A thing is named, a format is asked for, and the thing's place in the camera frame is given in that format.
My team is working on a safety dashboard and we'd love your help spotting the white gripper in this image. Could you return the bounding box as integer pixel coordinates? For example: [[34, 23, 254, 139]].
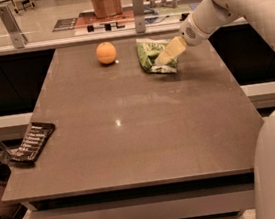
[[154, 12, 211, 66]]

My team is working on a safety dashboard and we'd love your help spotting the green jalapeno chip bag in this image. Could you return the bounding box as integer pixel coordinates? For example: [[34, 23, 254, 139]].
[[136, 38, 178, 74]]

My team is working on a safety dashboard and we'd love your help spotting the black rxbar chocolate bar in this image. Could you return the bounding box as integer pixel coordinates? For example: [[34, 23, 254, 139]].
[[11, 122, 56, 164]]

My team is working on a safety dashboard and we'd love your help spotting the orange fruit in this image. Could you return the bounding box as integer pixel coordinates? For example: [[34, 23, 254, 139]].
[[96, 42, 116, 64]]

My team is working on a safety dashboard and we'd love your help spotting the grey table drawer cabinet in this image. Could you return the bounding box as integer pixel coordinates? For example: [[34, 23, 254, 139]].
[[24, 170, 255, 219]]

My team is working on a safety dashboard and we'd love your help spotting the black round cup holder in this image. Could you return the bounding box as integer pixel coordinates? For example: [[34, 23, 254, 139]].
[[0, 163, 11, 187]]

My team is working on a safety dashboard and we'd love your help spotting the middle metal glass post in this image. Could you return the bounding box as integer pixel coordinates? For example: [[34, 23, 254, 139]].
[[132, 0, 146, 34]]

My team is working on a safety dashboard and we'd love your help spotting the metal glass post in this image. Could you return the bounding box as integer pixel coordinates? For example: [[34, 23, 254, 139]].
[[132, 0, 146, 34], [0, 5, 28, 49]]

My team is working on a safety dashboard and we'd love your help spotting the left metal glass post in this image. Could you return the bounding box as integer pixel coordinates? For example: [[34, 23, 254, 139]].
[[0, 5, 28, 49]]

